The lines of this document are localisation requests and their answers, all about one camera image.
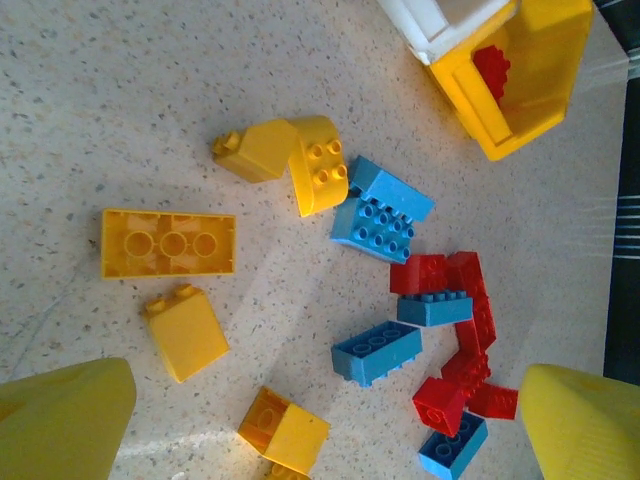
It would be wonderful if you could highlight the white plastic bin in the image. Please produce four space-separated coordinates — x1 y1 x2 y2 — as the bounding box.
375 0 519 66

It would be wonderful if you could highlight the red long lego brick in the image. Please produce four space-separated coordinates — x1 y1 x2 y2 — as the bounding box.
446 251 498 354

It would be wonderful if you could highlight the yellow plastic bin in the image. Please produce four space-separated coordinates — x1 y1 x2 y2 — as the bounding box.
427 0 596 162

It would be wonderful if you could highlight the yellow square lego brick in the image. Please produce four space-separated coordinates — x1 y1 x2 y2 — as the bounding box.
237 386 332 475
264 462 311 480

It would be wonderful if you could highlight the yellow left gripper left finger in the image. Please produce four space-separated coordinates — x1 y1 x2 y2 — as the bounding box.
0 357 138 480

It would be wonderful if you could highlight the yellow sloped lego brick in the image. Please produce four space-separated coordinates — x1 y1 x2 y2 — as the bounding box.
143 283 231 384
211 119 300 184

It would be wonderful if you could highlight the yellow curved lego brick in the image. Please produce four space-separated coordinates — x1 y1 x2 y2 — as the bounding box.
287 115 350 219

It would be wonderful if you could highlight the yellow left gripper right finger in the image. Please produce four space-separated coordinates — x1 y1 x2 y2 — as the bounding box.
519 363 640 480

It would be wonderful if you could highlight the yellow long lego brick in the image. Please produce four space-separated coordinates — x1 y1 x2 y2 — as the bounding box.
101 208 237 279

